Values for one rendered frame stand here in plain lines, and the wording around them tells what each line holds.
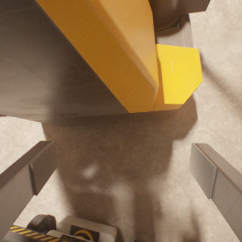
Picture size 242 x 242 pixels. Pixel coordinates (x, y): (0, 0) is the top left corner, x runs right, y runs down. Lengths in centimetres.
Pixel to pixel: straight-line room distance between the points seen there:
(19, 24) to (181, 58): 52
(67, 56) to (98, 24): 7
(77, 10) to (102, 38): 5
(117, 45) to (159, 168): 76
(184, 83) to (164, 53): 12
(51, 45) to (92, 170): 79
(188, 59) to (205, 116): 40
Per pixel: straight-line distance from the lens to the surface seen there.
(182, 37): 74
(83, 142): 96
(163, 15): 71
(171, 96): 57
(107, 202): 97
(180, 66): 62
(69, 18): 19
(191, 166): 17
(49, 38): 22
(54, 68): 28
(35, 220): 98
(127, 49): 24
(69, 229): 92
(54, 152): 16
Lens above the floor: 90
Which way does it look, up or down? 79 degrees down
